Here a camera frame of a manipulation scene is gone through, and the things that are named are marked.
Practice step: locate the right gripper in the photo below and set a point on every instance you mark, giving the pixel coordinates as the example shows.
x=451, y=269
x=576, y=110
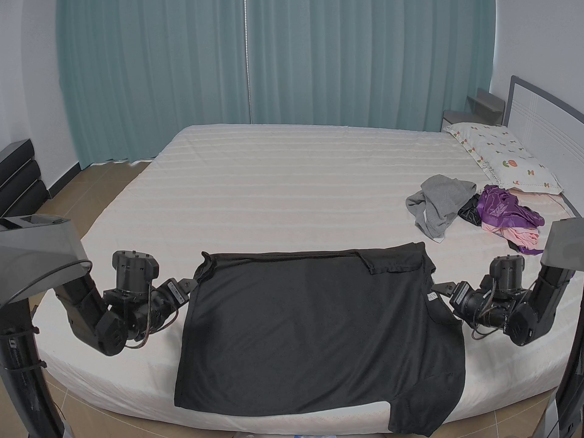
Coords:
x=467, y=304

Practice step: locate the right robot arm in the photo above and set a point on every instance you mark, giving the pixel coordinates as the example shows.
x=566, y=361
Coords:
x=547, y=290

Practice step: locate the grey bedside table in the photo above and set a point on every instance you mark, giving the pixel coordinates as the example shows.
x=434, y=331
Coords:
x=474, y=112

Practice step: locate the bed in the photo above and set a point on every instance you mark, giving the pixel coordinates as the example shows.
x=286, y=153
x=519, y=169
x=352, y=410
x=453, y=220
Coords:
x=283, y=190

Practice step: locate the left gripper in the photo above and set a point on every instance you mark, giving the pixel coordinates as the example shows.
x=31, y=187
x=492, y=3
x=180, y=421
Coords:
x=166, y=301

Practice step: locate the pile of clothes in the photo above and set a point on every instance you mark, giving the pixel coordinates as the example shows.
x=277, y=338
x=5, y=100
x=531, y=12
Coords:
x=504, y=208

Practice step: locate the grey garment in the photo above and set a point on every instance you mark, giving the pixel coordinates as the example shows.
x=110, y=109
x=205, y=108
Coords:
x=440, y=199

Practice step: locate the black chest of drawers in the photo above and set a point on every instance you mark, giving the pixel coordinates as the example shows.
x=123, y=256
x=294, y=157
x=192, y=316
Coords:
x=18, y=176

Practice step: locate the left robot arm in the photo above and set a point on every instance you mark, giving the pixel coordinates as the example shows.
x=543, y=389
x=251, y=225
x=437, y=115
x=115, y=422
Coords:
x=86, y=308

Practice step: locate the blue-green curtain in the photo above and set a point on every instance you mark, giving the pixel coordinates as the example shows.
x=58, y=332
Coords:
x=155, y=62
x=365, y=48

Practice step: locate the white printed pillow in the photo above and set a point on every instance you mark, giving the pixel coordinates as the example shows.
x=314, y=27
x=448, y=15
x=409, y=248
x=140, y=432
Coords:
x=502, y=153

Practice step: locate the black T-shirt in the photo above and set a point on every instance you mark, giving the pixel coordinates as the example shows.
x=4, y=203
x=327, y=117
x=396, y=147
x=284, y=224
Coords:
x=319, y=326

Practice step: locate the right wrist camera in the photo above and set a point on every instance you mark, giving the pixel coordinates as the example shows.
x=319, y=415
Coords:
x=486, y=285

